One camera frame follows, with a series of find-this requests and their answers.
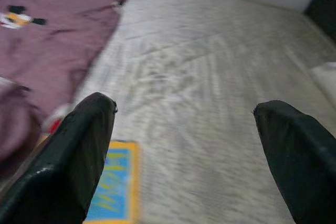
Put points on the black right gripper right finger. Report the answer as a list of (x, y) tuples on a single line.
[(304, 169)]

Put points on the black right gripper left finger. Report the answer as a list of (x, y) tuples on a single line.
[(65, 169)]

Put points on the yellow bordered blue book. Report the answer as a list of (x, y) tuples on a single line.
[(118, 182)]

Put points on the white pillow green print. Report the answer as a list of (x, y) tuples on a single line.
[(325, 82)]

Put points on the purple cartoon print blanket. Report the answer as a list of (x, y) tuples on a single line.
[(52, 45)]

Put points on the grey patterned mattress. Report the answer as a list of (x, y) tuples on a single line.
[(197, 77)]

